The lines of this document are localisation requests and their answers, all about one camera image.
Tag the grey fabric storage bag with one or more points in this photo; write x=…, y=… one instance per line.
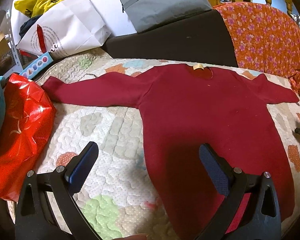
x=149, y=14

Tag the light blue shapes box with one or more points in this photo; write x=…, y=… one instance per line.
x=36, y=66

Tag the yellow plastic bag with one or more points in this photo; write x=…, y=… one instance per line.
x=32, y=8

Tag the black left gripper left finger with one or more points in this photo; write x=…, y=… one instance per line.
x=34, y=216

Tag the black cushion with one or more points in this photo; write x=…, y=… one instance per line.
x=203, y=38

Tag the orange floral fabric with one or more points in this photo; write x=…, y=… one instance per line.
x=265, y=39

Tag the white paper shopping bag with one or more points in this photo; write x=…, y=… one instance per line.
x=70, y=27

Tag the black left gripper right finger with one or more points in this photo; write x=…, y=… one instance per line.
x=261, y=218

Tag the shiny red plastic bag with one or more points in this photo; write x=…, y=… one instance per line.
x=28, y=123

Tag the dark red baby garment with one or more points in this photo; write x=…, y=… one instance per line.
x=183, y=108

